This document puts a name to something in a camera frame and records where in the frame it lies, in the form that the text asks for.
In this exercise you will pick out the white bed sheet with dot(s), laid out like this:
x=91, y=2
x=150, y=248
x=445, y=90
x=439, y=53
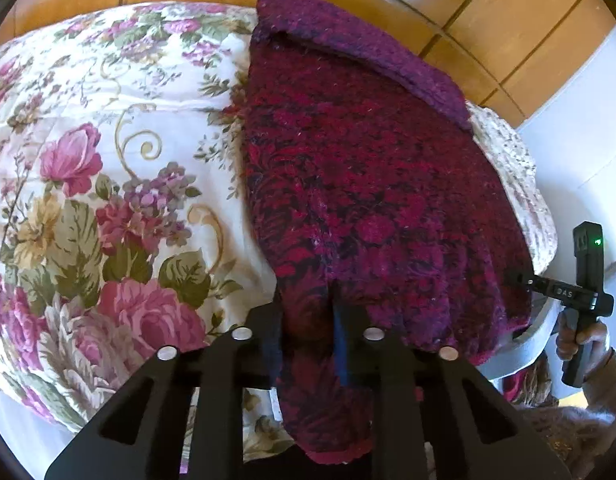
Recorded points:
x=23, y=430

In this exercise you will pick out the person's right hand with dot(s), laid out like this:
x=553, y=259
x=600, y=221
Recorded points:
x=563, y=340

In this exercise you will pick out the dark red knitted sweater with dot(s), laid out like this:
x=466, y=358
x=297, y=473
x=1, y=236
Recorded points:
x=368, y=185

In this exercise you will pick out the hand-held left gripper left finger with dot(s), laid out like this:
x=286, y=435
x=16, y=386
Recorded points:
x=270, y=342

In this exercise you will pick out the wooden wardrobe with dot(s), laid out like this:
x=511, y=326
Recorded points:
x=438, y=5

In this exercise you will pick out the floral bed blanket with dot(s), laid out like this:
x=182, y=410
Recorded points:
x=118, y=185

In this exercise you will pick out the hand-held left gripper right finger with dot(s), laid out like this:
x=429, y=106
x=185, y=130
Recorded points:
x=342, y=347

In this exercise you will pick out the person's right forearm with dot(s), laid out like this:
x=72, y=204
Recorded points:
x=605, y=400

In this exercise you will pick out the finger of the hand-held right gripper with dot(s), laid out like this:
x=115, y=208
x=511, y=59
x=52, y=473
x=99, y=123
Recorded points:
x=525, y=280

